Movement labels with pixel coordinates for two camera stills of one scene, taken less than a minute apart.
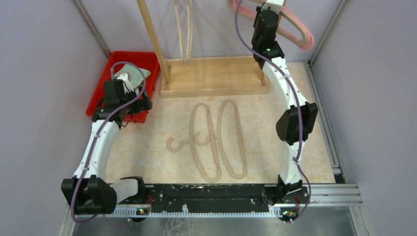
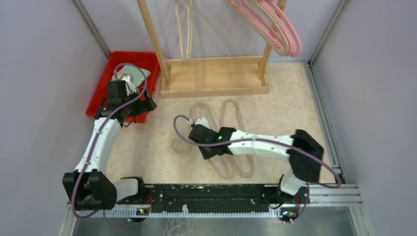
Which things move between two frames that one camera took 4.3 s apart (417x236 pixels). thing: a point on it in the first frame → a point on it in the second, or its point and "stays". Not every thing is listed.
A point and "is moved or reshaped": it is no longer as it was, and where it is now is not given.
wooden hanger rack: [209, 76] stays
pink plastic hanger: [232, 4] is moved or reshaped
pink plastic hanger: [307, 42] → [268, 7]
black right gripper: [258, 9] → [206, 154]
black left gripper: [142, 104] stays
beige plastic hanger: [179, 35] stays
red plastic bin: [150, 61] stays
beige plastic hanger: [194, 143] is moved or reshaped
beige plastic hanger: [221, 142] is moved or reshaped
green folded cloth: [137, 76] stays
